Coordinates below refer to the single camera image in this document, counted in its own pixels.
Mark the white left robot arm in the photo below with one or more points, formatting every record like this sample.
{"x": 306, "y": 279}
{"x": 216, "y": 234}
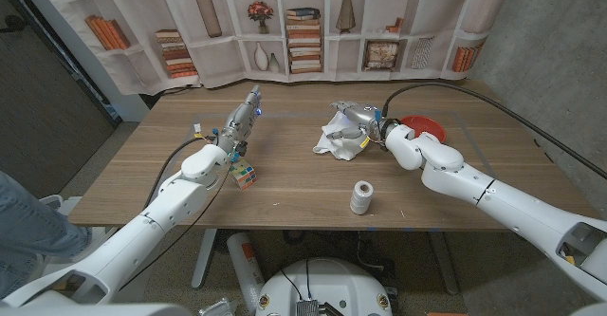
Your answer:
{"x": 133, "y": 242}

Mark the printed bookshelf backdrop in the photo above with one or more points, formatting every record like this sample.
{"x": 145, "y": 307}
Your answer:
{"x": 213, "y": 64}

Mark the silver finned metal part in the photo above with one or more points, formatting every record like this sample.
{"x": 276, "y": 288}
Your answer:
{"x": 218, "y": 308}

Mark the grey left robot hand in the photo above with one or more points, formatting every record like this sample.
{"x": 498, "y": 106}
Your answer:
{"x": 241, "y": 122}

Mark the white cloth napkin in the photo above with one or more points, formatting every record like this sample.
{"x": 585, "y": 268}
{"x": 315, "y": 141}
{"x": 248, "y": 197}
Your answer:
{"x": 339, "y": 150}

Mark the white thread spool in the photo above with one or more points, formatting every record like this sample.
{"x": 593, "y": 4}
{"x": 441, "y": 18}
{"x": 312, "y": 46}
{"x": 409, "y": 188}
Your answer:
{"x": 361, "y": 198}

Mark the white chair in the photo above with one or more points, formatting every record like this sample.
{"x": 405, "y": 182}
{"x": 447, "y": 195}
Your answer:
{"x": 71, "y": 207}

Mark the white cylinder with orange label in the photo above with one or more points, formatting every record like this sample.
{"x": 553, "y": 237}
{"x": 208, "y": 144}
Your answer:
{"x": 244, "y": 268}

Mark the red bowl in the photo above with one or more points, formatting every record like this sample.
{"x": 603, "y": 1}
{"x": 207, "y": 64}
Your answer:
{"x": 427, "y": 126}

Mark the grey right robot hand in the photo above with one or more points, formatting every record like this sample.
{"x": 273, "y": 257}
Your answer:
{"x": 362, "y": 117}

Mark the grey table leg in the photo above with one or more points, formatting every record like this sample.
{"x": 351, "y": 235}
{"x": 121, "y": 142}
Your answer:
{"x": 204, "y": 259}
{"x": 443, "y": 264}

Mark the person's leg in jeans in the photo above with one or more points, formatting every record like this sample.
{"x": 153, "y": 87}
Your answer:
{"x": 28, "y": 230}

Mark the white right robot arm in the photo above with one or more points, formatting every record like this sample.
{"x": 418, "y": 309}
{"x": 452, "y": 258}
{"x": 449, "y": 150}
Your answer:
{"x": 521, "y": 207}

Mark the rubik's cube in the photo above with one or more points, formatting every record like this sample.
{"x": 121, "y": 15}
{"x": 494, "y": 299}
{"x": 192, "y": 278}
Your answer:
{"x": 244, "y": 176}

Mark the dark perforated partition panel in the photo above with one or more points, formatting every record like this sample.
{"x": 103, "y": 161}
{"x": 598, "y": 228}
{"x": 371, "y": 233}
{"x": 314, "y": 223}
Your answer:
{"x": 42, "y": 117}

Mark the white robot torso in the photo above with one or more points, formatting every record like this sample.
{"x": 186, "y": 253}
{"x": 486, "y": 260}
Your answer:
{"x": 332, "y": 283}

